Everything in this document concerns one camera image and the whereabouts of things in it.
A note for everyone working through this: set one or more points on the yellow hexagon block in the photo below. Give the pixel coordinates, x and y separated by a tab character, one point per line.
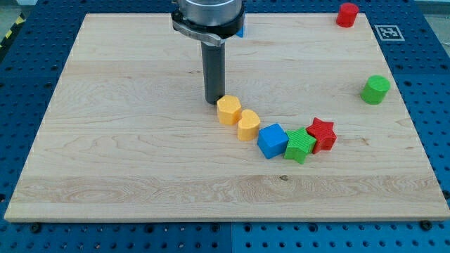
229	109

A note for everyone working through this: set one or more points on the blue cube block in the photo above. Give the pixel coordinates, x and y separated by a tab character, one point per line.
272	140

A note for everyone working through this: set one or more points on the white fiducial marker tag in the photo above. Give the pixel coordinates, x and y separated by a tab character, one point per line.
389	33

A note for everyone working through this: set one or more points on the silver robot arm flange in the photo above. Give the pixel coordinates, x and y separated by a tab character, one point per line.
208	21

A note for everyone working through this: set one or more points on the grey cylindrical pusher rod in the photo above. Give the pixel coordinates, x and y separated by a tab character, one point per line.
213	62

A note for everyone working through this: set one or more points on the yellow heart block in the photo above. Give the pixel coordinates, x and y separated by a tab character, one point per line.
248	125

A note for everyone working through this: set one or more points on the red cylinder block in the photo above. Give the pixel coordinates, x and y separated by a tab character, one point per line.
347	14

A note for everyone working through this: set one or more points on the blue triangle block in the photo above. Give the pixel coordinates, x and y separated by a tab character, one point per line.
240	32

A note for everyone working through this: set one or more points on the green star block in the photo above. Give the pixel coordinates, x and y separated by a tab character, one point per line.
300	145

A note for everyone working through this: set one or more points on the green cylinder block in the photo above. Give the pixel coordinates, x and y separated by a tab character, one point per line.
375	89

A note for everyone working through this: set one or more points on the red star block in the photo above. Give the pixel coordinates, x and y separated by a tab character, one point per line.
324	134

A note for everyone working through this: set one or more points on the light wooden board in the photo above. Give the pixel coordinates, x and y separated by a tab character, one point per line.
128	136

